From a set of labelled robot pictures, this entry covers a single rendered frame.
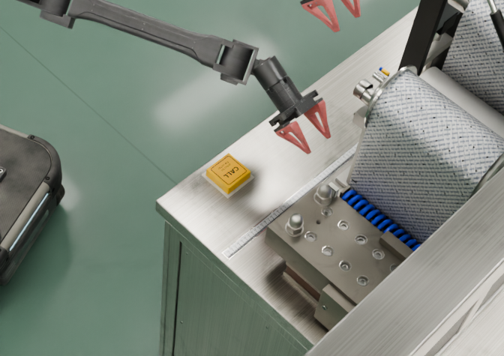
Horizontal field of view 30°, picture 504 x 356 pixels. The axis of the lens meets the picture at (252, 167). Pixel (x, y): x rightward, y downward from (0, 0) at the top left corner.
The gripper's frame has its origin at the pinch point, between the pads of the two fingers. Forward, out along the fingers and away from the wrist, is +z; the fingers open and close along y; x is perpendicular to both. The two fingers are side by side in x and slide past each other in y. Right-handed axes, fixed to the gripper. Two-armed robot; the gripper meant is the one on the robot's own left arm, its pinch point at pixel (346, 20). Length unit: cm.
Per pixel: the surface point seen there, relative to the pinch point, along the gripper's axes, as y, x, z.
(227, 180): 18.5, -37.2, 21.3
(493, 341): 39, 45, 39
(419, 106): 2.6, 10.6, 18.6
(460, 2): -21.6, 6.6, 8.7
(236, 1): -96, -173, 3
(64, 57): -27, -186, -12
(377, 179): 6.4, -5.6, 30.6
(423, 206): 6.3, 3.1, 37.2
